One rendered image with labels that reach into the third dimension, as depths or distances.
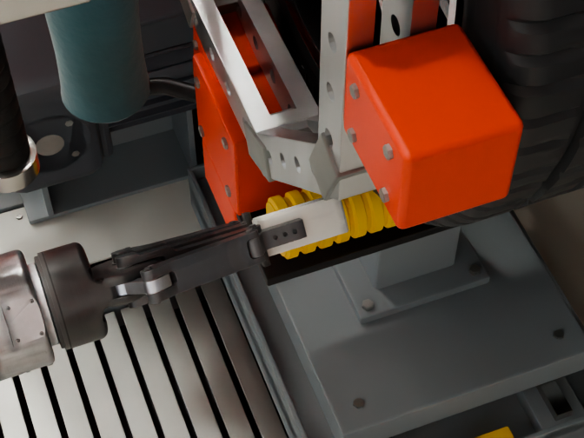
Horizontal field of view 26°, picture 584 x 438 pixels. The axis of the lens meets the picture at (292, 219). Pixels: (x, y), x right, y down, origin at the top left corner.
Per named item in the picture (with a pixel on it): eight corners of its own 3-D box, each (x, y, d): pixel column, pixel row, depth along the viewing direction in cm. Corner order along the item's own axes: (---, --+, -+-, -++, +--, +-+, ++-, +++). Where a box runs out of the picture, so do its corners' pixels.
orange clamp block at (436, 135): (448, 96, 82) (511, 198, 77) (336, 129, 80) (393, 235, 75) (460, 17, 77) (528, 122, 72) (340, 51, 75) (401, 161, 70)
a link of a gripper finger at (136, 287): (90, 275, 93) (96, 286, 88) (158, 254, 94) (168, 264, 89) (100, 305, 94) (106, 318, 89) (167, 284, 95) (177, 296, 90)
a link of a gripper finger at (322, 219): (253, 219, 97) (255, 220, 96) (337, 194, 98) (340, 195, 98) (262, 256, 97) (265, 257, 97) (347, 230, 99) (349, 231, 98)
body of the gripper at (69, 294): (54, 340, 98) (168, 304, 100) (63, 363, 90) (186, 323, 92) (26, 248, 97) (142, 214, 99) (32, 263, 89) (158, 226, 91)
